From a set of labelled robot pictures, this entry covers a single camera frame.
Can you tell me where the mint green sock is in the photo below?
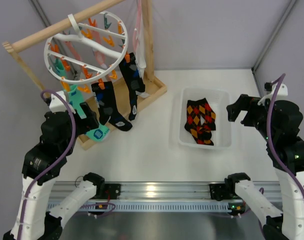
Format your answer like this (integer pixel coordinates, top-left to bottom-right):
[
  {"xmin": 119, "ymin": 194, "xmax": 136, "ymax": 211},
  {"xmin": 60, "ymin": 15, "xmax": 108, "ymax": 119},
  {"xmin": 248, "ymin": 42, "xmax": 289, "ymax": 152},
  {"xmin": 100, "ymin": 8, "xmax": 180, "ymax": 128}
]
[{"xmin": 50, "ymin": 58, "xmax": 110, "ymax": 142}]

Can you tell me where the white round clip hanger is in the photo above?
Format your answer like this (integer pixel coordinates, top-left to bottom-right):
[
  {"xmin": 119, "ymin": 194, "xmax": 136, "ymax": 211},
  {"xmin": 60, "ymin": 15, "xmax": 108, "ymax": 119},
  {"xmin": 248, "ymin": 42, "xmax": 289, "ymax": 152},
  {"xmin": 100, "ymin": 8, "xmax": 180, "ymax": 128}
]
[{"xmin": 44, "ymin": 11, "xmax": 129, "ymax": 85}]

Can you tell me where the pink sock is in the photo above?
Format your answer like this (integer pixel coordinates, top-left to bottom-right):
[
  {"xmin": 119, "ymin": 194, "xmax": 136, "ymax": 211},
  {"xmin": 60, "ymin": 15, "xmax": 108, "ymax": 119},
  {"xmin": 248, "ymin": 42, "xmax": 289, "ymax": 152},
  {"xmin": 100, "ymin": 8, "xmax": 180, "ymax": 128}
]
[
  {"xmin": 64, "ymin": 41, "xmax": 82, "ymax": 62},
  {"xmin": 91, "ymin": 30, "xmax": 108, "ymax": 70}
]

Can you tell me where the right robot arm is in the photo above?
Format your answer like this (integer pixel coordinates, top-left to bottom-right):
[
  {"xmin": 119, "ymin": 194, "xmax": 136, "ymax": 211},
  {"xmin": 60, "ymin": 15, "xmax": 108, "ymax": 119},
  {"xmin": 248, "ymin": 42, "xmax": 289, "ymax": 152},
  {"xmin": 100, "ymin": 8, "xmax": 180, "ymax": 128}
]
[{"xmin": 224, "ymin": 94, "xmax": 304, "ymax": 240}]

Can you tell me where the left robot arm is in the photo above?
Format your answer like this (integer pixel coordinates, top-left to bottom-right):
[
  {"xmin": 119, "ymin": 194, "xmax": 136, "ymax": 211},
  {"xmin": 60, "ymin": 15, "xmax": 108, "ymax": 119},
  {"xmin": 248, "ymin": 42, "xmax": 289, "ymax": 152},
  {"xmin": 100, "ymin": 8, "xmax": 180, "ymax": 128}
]
[{"xmin": 3, "ymin": 102, "xmax": 105, "ymax": 240}]

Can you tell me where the white plastic basket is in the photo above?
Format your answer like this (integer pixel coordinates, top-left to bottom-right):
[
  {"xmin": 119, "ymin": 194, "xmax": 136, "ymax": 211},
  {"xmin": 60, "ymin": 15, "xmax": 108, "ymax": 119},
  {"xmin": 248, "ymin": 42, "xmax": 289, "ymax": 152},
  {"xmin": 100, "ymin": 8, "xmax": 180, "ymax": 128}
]
[{"xmin": 178, "ymin": 86, "xmax": 233, "ymax": 150}]

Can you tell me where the argyle orange black sock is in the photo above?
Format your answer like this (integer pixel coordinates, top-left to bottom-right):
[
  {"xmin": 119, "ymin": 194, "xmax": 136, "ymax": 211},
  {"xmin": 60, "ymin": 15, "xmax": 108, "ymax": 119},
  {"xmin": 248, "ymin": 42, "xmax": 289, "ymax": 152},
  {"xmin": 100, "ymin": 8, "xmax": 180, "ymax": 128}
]
[{"xmin": 184, "ymin": 98, "xmax": 216, "ymax": 146}]

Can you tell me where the white plastic bag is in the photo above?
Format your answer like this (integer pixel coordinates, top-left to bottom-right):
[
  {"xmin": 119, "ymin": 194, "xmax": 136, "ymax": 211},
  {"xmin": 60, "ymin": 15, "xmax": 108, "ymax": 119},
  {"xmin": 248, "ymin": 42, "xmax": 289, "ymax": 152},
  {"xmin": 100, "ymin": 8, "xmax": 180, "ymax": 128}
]
[{"xmin": 132, "ymin": 0, "xmax": 147, "ymax": 78}]

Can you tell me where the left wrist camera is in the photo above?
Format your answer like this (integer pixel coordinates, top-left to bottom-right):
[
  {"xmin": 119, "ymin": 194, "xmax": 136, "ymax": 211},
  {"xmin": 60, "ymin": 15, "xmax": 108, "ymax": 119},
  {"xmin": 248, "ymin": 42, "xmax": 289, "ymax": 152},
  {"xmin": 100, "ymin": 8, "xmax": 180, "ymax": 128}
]
[{"xmin": 49, "ymin": 90, "xmax": 76, "ymax": 114}]

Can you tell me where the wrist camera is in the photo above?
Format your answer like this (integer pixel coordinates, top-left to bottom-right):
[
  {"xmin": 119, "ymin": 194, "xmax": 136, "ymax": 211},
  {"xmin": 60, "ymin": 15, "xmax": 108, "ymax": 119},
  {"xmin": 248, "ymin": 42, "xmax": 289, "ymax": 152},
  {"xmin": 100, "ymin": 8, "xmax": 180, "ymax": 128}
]
[
  {"xmin": 49, "ymin": 90, "xmax": 76, "ymax": 114},
  {"xmin": 257, "ymin": 81, "xmax": 289, "ymax": 105}
]

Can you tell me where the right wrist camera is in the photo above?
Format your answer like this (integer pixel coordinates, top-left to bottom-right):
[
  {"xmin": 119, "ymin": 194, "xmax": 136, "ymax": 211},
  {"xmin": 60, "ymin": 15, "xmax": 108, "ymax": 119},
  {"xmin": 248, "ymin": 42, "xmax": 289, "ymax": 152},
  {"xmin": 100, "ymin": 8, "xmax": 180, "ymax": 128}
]
[{"xmin": 257, "ymin": 81, "xmax": 289, "ymax": 105}]

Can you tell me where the aluminium rail base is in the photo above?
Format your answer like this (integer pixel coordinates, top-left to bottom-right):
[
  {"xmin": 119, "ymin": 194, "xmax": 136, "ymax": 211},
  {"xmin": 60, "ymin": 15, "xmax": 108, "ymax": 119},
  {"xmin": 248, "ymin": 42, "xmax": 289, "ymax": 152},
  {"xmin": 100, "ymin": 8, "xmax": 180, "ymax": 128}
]
[{"xmin": 45, "ymin": 181, "xmax": 285, "ymax": 213}]

